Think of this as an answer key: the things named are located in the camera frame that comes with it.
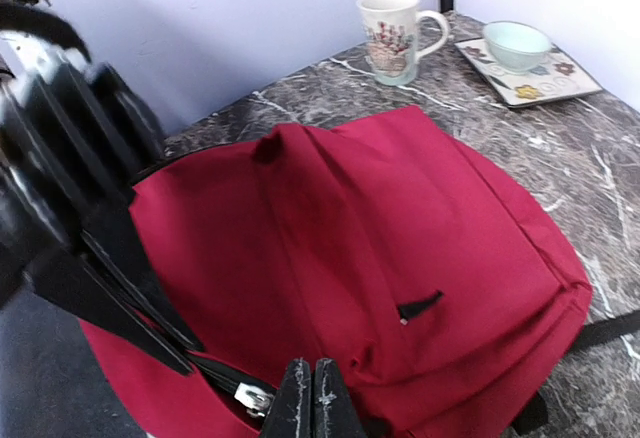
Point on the white mug with coral print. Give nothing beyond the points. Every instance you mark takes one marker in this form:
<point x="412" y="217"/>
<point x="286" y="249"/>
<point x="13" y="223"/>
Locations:
<point x="392" y="29"/>

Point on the square floral ceramic plate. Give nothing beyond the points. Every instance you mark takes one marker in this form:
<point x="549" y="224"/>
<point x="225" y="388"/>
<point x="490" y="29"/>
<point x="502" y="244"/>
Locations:
<point x="557" y="78"/>

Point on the red student backpack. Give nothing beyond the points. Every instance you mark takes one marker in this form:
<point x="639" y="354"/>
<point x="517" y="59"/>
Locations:
<point x="437" y="283"/>

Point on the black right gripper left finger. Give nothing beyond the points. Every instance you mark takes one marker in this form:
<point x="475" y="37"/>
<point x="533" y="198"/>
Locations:
<point x="291" y="412"/>

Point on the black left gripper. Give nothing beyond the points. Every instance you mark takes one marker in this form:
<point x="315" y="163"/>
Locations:
<point x="74" y="140"/>

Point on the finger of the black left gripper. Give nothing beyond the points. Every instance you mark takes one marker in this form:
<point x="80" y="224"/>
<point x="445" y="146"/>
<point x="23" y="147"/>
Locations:
<point x="74" y="286"/>

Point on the light green ceramic bowl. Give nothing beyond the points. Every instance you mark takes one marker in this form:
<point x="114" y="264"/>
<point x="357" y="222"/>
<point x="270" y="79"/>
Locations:
<point x="516" y="46"/>

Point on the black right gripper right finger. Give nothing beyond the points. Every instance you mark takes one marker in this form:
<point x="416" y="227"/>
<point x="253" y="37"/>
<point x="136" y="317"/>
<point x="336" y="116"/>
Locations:
<point x="334" y="415"/>

